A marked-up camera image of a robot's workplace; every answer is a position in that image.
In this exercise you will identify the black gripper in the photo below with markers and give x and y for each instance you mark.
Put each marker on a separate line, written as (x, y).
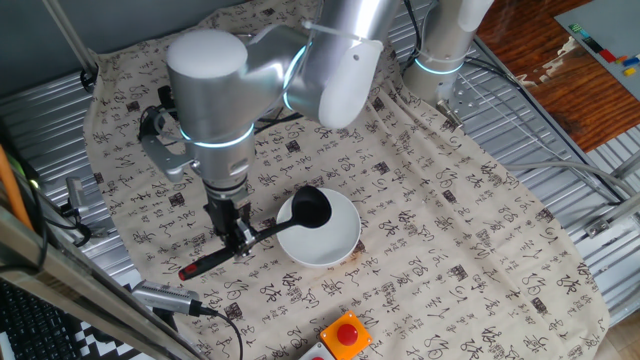
(225, 215)

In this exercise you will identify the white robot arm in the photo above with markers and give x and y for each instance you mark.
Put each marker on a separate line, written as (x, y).
(210, 100)

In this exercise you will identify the white ceramic bowl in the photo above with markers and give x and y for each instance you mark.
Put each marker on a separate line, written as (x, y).
(325, 250)

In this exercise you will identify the grey box red mushroom button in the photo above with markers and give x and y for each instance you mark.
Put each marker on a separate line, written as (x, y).
(317, 352)

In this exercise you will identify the orange emergency stop box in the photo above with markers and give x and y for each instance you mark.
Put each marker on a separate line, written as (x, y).
(345, 335)

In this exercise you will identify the white sheet with black marker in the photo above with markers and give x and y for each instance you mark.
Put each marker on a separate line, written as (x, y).
(105, 347)

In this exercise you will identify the beige calligraphy print tablecloth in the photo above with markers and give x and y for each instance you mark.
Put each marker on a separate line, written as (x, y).
(450, 250)

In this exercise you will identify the black keyboard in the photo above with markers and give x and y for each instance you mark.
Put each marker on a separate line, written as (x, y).
(35, 325)

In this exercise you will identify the black pole clamp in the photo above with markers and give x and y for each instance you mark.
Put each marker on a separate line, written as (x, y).
(89, 80)

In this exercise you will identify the orange rod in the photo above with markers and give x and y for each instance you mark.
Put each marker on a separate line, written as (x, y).
(12, 190)

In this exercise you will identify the grey metal pole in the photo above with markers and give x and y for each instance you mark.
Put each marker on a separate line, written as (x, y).
(70, 35)

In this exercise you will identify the green block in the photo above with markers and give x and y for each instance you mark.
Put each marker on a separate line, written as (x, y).
(576, 28)

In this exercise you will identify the black block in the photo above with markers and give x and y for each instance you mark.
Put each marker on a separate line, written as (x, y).
(592, 45)

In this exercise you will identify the red block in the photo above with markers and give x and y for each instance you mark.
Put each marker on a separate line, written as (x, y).
(607, 55)

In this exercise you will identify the yellow block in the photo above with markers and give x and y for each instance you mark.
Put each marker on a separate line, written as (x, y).
(629, 71)

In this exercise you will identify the grey board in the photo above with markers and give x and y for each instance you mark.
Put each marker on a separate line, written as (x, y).
(610, 25)

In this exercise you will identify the blue block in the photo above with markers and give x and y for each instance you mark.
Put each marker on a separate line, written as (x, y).
(631, 61)

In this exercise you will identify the grey ridged camera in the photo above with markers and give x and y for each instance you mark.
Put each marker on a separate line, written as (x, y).
(165, 296)

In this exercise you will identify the dark camera stand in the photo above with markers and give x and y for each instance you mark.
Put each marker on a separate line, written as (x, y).
(165, 320)

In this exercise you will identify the silver camera bracket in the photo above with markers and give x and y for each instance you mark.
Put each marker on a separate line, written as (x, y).
(165, 157)

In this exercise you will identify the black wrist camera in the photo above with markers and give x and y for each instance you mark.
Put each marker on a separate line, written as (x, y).
(150, 121)

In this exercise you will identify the black silver camera mount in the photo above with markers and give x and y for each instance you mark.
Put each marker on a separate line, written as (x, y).
(75, 220)

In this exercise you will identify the white camera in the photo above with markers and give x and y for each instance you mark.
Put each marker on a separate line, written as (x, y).
(77, 192)

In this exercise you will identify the aluminium frame bar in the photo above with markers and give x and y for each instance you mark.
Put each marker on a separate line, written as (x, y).
(75, 285)

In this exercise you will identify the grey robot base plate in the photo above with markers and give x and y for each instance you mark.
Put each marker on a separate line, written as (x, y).
(467, 102)

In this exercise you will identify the silver profile rail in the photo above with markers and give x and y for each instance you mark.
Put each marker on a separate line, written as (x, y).
(615, 212)
(627, 165)

